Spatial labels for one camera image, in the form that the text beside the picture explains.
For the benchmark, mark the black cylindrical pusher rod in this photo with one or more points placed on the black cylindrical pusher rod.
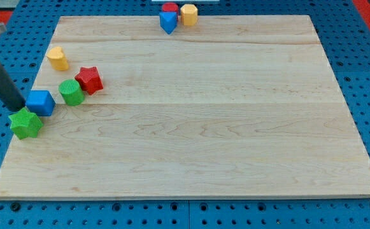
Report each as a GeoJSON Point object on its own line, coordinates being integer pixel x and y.
{"type": "Point", "coordinates": [10, 95]}

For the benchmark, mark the green star block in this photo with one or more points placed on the green star block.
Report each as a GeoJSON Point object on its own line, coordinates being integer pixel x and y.
{"type": "Point", "coordinates": [25, 124]}

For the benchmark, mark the red star block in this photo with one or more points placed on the red star block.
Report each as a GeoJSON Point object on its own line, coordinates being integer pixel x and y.
{"type": "Point", "coordinates": [89, 80]}

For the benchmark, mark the blue cube block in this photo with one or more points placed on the blue cube block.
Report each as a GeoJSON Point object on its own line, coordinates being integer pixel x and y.
{"type": "Point", "coordinates": [40, 102]}

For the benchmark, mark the yellow heart block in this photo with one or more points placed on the yellow heart block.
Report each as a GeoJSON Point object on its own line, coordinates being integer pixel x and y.
{"type": "Point", "coordinates": [57, 59]}

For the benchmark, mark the green cylinder block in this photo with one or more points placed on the green cylinder block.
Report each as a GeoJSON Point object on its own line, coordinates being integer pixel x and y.
{"type": "Point", "coordinates": [71, 92]}

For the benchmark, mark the blue triangle block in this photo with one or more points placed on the blue triangle block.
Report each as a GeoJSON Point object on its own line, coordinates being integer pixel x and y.
{"type": "Point", "coordinates": [168, 21]}

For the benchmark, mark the red round block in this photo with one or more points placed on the red round block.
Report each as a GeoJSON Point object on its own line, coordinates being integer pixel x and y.
{"type": "Point", "coordinates": [170, 7]}

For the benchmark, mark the yellow hexagon block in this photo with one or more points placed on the yellow hexagon block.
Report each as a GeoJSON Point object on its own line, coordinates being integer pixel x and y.
{"type": "Point", "coordinates": [189, 14]}

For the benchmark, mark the light wooden board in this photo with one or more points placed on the light wooden board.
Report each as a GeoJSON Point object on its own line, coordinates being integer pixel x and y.
{"type": "Point", "coordinates": [232, 108]}

